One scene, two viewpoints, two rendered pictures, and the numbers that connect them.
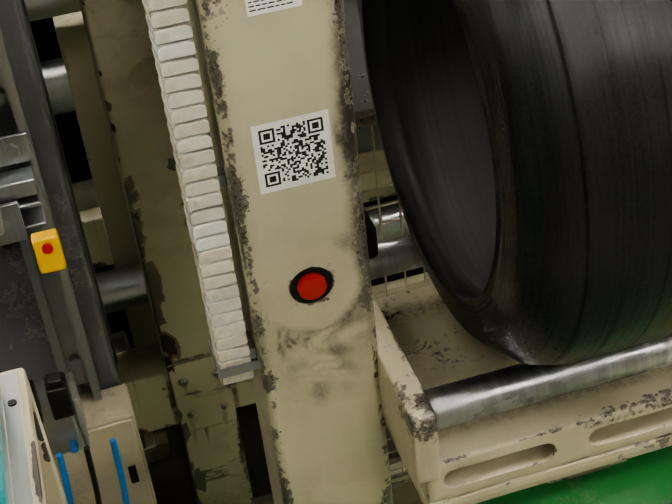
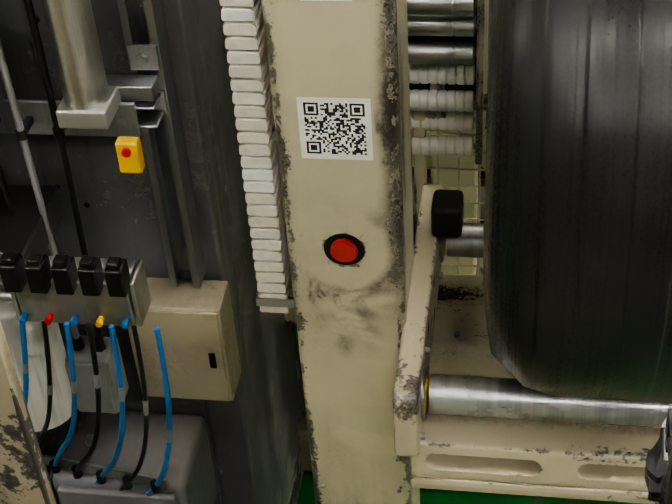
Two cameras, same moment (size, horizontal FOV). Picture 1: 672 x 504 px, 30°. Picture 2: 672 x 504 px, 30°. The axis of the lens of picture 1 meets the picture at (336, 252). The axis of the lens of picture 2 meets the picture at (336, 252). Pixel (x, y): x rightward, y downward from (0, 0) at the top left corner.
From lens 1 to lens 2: 0.40 m
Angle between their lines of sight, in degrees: 19
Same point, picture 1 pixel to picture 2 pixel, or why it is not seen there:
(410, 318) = not seen: hidden behind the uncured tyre
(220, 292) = (262, 231)
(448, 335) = not seen: hidden behind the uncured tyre
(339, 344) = (366, 308)
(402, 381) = (407, 360)
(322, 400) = (346, 352)
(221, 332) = (261, 266)
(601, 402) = (600, 441)
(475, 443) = (464, 437)
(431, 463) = (409, 441)
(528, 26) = (524, 76)
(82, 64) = not seen: outside the picture
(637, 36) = (622, 113)
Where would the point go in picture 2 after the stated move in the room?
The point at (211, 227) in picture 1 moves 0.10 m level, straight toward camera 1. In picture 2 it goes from (258, 174) to (230, 231)
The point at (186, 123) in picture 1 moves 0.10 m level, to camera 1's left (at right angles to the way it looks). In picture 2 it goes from (243, 79) to (154, 66)
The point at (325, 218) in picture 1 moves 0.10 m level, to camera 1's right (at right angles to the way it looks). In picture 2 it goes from (361, 194) to (452, 210)
